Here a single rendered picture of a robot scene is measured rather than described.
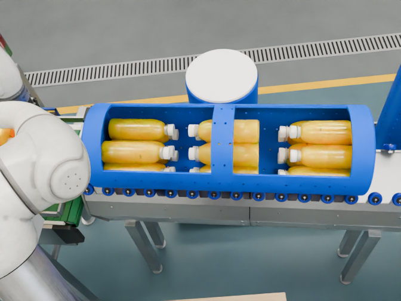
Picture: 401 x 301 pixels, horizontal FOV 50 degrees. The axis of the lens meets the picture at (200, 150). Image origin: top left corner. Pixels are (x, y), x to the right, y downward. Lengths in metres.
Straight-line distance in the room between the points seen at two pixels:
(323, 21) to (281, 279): 1.99
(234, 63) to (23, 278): 1.20
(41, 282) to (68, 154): 0.24
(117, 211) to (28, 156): 0.92
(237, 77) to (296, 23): 1.86
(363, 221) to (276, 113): 0.47
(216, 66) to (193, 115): 0.29
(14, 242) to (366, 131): 0.96
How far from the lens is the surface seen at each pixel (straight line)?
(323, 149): 1.35
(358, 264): 2.14
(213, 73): 1.70
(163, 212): 1.59
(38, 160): 0.74
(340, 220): 1.58
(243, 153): 1.33
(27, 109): 0.93
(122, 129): 1.47
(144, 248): 2.09
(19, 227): 0.78
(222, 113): 1.33
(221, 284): 2.37
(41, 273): 0.83
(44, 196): 0.74
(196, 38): 3.41
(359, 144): 1.31
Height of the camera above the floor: 2.27
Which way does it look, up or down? 56 degrees down
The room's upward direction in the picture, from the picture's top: 10 degrees counter-clockwise
